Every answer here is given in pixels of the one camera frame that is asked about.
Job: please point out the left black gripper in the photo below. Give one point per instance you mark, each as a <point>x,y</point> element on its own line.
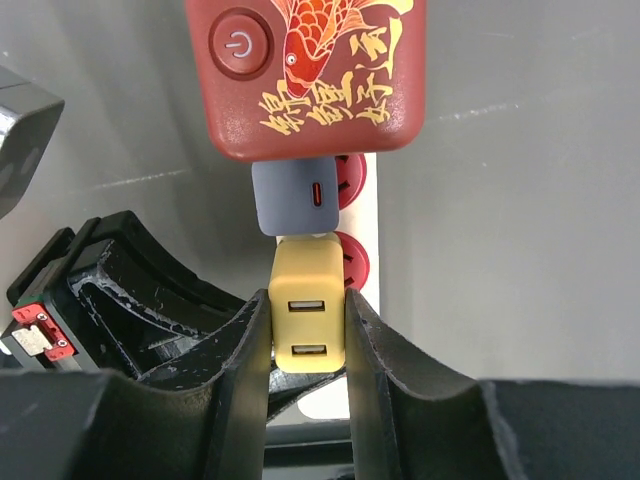
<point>29,116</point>

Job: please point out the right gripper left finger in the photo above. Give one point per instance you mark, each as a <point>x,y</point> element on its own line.
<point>201,415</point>

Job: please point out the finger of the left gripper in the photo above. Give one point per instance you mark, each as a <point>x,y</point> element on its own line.
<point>122,300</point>

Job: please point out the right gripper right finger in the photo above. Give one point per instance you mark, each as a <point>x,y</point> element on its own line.
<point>412,417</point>

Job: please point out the white red power strip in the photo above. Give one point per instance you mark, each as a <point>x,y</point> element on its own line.
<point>302,398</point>

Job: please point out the yellow USB charger plug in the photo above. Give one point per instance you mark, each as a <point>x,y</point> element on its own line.
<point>307,298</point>

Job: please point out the grey USB-C charger plug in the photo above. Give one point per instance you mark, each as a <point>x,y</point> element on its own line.
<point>296,197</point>

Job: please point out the red koi fish adapter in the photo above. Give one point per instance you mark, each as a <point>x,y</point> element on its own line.
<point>286,79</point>

